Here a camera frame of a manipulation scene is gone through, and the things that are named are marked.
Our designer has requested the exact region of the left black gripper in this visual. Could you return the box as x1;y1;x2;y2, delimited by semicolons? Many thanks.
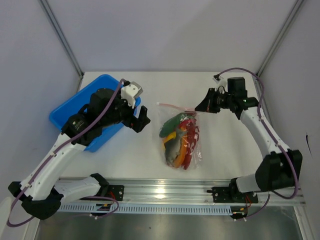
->
100;88;150;132

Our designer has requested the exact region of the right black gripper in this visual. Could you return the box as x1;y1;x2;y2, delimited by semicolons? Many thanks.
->
194;88;233;114

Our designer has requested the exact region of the green toy cucumber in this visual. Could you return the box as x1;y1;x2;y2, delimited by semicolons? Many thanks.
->
159;111;196;138

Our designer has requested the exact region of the yellow toy mango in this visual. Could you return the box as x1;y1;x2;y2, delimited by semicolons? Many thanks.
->
162;131;177;143

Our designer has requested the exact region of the clear pink-dotted zip bag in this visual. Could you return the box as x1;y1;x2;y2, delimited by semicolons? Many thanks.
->
156;102;202;171

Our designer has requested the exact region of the grey toy fish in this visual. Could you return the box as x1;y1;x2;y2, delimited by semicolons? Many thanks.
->
164;137;183;167

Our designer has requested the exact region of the toy steak slice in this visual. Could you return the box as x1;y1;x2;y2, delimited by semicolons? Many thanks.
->
173;140;188;168

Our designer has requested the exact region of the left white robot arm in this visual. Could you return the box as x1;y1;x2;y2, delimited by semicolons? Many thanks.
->
8;82;150;220

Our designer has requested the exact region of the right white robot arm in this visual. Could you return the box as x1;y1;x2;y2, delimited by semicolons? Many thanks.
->
195;77;303;202

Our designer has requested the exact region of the blue plastic bin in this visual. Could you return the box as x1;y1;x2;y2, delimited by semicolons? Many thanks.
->
49;74;141;153

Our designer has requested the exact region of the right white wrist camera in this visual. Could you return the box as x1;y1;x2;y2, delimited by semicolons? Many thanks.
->
212;74;227;93

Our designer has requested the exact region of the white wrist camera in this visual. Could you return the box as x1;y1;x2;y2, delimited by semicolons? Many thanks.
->
212;74;227;93
120;80;143;109

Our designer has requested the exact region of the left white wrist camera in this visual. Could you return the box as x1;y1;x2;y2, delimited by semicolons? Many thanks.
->
120;80;143;109

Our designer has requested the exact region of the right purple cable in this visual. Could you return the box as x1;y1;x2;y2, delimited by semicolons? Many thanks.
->
217;66;301;222

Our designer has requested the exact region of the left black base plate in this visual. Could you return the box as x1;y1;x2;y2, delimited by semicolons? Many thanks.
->
98;185;125;201

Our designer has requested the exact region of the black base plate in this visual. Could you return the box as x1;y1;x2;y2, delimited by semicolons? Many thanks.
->
206;186;259;204
98;185;125;201

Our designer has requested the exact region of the aluminium mounting rail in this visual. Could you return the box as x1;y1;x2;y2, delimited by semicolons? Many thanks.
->
56;177;306;207

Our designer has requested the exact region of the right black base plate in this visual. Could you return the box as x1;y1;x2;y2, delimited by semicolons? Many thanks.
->
206;186;259;204

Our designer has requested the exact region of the white slotted cable duct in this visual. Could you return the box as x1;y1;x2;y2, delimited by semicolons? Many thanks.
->
58;203;233;216

